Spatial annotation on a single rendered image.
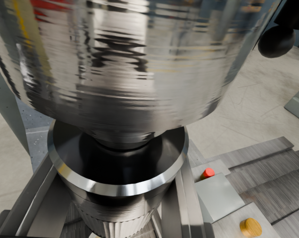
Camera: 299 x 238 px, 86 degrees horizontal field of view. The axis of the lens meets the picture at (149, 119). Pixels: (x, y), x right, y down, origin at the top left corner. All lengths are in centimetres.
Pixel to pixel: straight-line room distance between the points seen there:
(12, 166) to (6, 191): 20
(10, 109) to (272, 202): 70
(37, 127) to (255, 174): 59
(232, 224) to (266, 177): 28
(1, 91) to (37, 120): 10
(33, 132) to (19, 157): 123
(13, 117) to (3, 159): 120
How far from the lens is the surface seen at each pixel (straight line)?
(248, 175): 53
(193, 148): 40
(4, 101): 54
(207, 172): 30
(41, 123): 49
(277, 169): 61
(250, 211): 34
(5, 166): 171
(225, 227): 31
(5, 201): 157
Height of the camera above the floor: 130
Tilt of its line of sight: 44 degrees down
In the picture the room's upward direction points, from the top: 12 degrees clockwise
